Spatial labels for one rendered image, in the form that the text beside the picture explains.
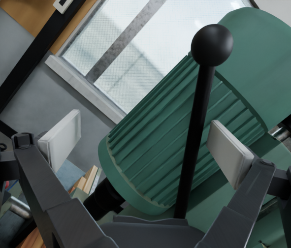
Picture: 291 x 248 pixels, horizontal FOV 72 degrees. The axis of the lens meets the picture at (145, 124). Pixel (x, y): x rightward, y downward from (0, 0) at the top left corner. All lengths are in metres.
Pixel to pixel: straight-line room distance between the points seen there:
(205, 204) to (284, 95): 0.20
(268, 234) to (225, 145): 0.24
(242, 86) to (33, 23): 1.67
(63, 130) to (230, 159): 0.13
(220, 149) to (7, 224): 0.50
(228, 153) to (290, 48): 0.16
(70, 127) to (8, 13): 1.74
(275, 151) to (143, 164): 0.19
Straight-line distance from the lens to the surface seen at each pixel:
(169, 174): 0.29
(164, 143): 0.28
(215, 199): 0.36
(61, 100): 1.82
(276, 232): 0.39
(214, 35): 0.18
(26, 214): 0.53
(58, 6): 1.64
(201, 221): 0.38
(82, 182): 0.70
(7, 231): 0.57
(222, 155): 0.18
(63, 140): 0.17
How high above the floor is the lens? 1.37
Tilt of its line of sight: 15 degrees down
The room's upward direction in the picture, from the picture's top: 46 degrees clockwise
